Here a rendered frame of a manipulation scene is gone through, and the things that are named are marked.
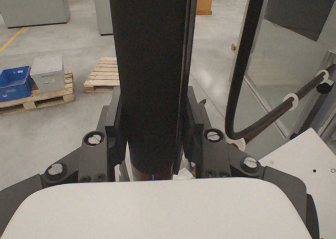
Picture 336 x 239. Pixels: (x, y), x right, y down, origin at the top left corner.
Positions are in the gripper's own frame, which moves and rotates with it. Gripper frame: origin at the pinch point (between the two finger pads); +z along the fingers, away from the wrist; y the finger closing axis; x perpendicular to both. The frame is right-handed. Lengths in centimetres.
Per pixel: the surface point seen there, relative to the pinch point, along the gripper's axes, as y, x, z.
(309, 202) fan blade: 25.5, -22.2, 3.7
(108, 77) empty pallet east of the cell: -71, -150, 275
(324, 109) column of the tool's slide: 58, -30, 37
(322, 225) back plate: 36, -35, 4
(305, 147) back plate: 40, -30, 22
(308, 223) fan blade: 22.7, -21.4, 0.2
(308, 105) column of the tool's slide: 55, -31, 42
